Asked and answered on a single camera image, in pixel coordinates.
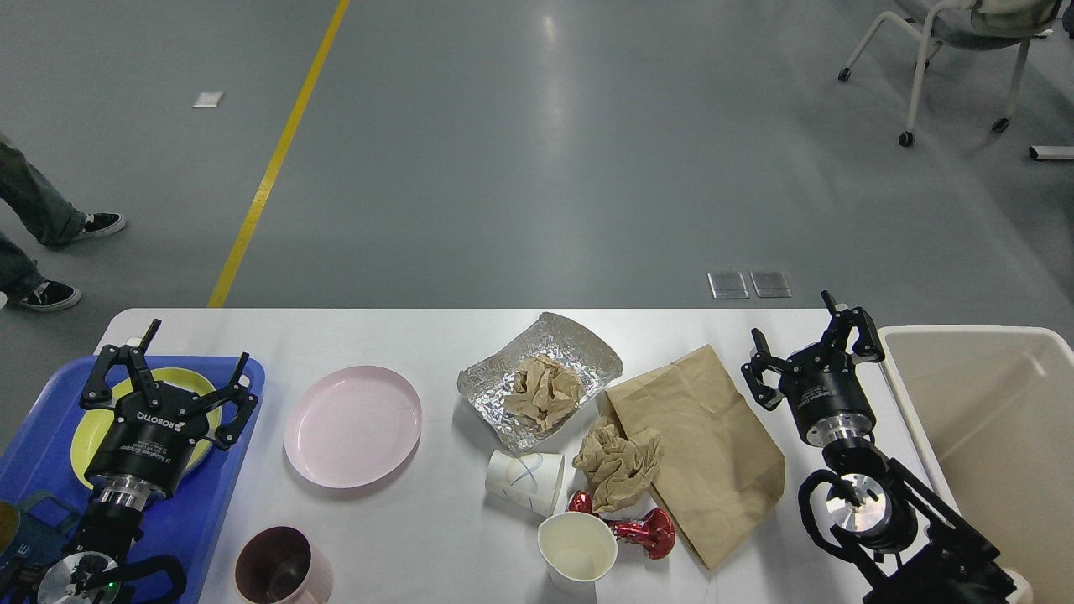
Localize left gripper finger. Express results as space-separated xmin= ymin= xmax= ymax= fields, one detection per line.
xmin=186 ymin=351 xmax=259 ymax=452
xmin=79 ymin=318 xmax=163 ymax=411

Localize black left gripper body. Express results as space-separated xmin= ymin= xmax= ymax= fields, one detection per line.
xmin=85 ymin=389 xmax=211 ymax=498

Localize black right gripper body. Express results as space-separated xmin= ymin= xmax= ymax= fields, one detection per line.
xmin=779 ymin=368 xmax=876 ymax=447

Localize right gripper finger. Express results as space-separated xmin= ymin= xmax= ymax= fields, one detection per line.
xmin=741 ymin=328 xmax=794 ymax=409
xmin=821 ymin=290 xmax=886 ymax=373

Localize pink plate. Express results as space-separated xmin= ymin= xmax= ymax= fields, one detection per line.
xmin=284 ymin=366 xmax=423 ymax=489

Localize pink mug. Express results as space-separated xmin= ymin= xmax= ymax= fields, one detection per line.
xmin=233 ymin=524 xmax=334 ymax=603

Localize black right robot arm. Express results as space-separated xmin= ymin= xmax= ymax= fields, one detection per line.
xmin=741 ymin=291 xmax=1018 ymax=603

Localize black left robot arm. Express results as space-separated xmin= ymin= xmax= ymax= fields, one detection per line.
xmin=3 ymin=320 xmax=265 ymax=603

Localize yellow-green plate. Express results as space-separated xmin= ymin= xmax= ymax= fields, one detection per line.
xmin=70 ymin=366 xmax=222 ymax=489

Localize blue plastic tray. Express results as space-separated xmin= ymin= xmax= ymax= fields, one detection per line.
xmin=1 ymin=356 xmax=258 ymax=603

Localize brown paper bag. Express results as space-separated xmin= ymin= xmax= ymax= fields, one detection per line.
xmin=607 ymin=346 xmax=786 ymax=570

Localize right metal floor socket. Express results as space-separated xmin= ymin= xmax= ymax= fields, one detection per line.
xmin=749 ymin=270 xmax=793 ymax=299

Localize metal floor socket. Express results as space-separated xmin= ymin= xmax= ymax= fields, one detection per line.
xmin=706 ymin=271 xmax=749 ymax=299
xmin=749 ymin=270 xmax=793 ymax=299

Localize left metal floor socket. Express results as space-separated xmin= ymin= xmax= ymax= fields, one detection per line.
xmin=706 ymin=271 xmax=749 ymax=299

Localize person's near leg and shoe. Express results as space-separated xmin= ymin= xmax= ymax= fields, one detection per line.
xmin=1 ymin=234 xmax=83 ymax=312

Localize person's leg and shoe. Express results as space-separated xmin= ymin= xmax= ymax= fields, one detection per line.
xmin=1 ymin=136 xmax=127 ymax=246
xmin=1 ymin=234 xmax=83 ymax=312

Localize beige plastic bin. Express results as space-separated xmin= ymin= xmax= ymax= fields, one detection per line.
xmin=879 ymin=325 xmax=1073 ymax=603

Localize dark blue mug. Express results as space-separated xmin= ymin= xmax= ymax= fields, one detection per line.
xmin=1 ymin=490 xmax=81 ymax=570

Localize crumpled brown paper ball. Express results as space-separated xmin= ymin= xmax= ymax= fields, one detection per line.
xmin=572 ymin=416 xmax=664 ymax=513

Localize red foil wrapper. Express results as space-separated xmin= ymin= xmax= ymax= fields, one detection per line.
xmin=565 ymin=490 xmax=676 ymax=560

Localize person's far leg and shoe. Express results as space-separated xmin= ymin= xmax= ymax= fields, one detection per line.
xmin=1 ymin=136 xmax=127 ymax=246

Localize crumpled brown paper in foil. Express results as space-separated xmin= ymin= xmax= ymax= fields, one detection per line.
xmin=503 ymin=353 xmax=584 ymax=430

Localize crumpled aluminium foil tray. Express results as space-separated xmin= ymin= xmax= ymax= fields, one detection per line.
xmin=456 ymin=312 xmax=623 ymax=454

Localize white paper cup upright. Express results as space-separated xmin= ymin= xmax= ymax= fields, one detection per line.
xmin=537 ymin=512 xmax=618 ymax=594

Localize patterned paper cup lying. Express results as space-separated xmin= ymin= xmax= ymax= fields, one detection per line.
xmin=487 ymin=450 xmax=566 ymax=518

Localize white bar on floor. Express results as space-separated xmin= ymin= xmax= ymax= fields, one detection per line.
xmin=1028 ymin=145 xmax=1074 ymax=162

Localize white paper scrap on floor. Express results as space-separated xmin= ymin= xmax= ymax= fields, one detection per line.
xmin=191 ymin=91 xmax=224 ymax=107

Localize white office chair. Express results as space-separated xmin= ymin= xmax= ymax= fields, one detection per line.
xmin=837 ymin=1 xmax=1063 ymax=148

